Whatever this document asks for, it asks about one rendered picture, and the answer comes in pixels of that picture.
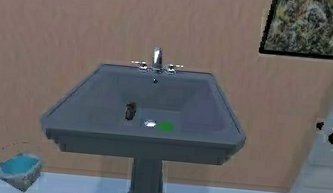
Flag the small dark bottle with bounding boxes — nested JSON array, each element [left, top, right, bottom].
[[123, 101, 138, 122]]

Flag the green round soap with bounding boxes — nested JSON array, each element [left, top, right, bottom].
[[156, 120, 175, 133]]

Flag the chrome sink faucet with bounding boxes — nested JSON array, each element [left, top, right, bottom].
[[130, 44, 187, 77]]

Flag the grey room door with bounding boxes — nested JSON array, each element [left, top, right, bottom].
[[280, 38, 333, 193]]

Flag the grey pedestal sink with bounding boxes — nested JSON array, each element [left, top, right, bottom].
[[34, 57, 253, 193]]

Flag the black framed wall picture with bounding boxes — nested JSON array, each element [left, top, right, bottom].
[[258, 0, 333, 61]]

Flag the blue wire waste bin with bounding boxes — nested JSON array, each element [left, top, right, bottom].
[[0, 139, 46, 193]]

